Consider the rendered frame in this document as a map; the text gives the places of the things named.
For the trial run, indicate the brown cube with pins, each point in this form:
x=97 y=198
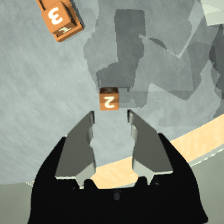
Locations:
x=58 y=19
x=109 y=98

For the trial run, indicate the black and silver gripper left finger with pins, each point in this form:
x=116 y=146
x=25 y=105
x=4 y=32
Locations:
x=67 y=166

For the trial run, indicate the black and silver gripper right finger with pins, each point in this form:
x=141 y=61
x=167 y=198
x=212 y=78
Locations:
x=156 y=158

